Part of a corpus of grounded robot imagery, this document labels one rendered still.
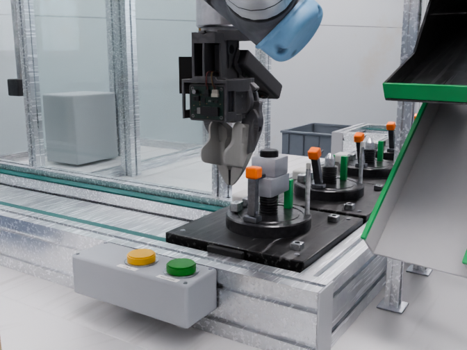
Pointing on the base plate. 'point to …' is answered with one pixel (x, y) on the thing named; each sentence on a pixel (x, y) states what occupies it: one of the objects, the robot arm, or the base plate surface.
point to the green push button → (181, 267)
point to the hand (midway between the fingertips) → (233, 174)
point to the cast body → (272, 172)
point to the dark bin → (435, 59)
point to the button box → (144, 285)
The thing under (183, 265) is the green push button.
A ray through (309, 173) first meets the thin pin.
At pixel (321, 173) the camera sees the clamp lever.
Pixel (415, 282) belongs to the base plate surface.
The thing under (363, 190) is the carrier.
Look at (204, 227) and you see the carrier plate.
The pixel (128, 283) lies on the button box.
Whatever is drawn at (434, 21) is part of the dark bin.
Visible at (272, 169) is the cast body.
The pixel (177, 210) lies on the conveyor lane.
